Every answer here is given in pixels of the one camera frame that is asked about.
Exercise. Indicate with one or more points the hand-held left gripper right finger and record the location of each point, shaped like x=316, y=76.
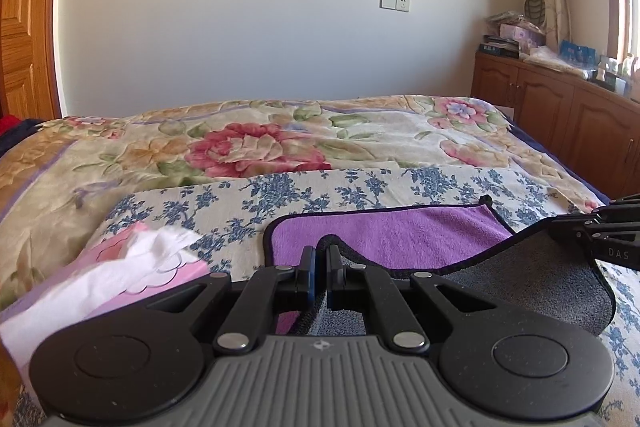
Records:
x=333, y=274

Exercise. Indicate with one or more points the wooden cabinet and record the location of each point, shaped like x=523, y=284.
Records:
x=560, y=107

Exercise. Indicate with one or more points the purple and grey towel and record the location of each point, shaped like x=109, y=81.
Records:
x=400, y=237

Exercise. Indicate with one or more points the large flower print blanket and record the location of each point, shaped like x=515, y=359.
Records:
x=225, y=147

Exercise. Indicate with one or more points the white tissue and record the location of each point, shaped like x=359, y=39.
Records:
x=150, y=247

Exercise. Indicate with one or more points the white plastic bag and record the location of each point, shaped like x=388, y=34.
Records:
x=550, y=59

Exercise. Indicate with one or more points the wooden door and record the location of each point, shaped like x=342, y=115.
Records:
x=25, y=7

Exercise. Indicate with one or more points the blue packet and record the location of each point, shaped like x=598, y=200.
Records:
x=577, y=53

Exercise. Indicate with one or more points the pink tissue box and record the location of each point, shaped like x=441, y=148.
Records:
x=165, y=274

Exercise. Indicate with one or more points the pink patterned box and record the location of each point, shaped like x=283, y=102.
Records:
x=522, y=36

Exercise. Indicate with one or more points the blue floral sheet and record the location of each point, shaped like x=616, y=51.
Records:
x=240, y=207

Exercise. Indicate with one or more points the dark blue bed sheet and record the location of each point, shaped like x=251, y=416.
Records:
x=565, y=157

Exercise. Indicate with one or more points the clear plastic bag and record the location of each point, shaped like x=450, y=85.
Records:
x=505, y=18

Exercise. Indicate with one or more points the dark box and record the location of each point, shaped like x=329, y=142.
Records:
x=610, y=83

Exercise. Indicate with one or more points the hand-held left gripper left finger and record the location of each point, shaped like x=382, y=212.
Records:
x=309, y=274

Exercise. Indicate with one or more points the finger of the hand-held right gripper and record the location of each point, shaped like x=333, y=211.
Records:
x=620, y=203
x=575, y=227

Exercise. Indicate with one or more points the stack of dark books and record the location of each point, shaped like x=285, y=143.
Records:
x=497, y=48

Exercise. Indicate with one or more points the woven hand fan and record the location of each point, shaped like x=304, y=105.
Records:
x=535, y=10

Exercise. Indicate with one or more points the red cloth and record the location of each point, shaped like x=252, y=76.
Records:
x=7, y=124

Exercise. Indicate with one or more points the white wall socket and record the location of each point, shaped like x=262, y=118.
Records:
x=395, y=2

